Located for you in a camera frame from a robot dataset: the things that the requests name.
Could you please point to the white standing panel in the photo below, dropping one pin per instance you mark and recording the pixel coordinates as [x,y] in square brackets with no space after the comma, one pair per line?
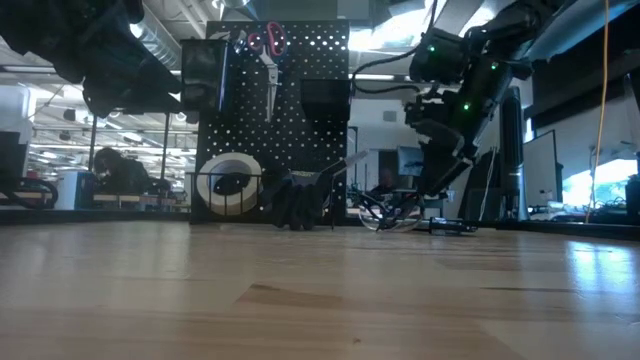
[540,170]

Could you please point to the black work glove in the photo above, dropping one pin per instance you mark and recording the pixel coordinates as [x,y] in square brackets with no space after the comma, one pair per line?
[300,202]

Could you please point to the tall black pegboard bin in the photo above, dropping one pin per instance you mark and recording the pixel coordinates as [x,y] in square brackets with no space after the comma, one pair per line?
[202,75]

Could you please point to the black aluminium table frame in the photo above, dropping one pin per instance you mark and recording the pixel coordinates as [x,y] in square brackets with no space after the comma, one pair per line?
[550,229]

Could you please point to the black tower column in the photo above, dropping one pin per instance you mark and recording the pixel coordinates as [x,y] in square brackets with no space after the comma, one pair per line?
[514,150]

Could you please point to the clear safety glasses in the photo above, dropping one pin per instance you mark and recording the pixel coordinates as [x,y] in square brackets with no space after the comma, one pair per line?
[387,220]

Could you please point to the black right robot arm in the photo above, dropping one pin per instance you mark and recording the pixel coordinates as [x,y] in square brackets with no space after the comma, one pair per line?
[480,50]

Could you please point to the computer monitor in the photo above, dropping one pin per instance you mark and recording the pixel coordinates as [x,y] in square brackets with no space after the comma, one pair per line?
[409,161]

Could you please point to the black leaning panel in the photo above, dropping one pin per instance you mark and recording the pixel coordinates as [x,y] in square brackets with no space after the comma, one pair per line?
[480,195]

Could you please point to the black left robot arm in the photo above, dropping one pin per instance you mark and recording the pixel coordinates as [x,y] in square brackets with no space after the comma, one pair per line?
[45,25]

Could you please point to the black metal pegboard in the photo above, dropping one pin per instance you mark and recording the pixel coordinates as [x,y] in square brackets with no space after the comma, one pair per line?
[300,135]

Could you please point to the person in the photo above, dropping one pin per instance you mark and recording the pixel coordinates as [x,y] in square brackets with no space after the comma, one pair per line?
[120,175]
[385,181]

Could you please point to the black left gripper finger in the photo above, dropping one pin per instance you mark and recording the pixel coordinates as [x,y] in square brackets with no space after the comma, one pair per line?
[162,80]
[162,106]

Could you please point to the black stand frame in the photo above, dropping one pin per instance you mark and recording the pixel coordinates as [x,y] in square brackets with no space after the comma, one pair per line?
[165,145]

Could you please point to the white tape roll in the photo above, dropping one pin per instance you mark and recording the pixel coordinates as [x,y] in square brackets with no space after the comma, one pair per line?
[207,185]

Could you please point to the black C-clamp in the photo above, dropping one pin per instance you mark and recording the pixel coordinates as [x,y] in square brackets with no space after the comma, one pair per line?
[450,226]

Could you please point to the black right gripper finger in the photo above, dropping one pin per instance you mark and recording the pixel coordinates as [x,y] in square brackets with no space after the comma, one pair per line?
[432,170]
[452,175]

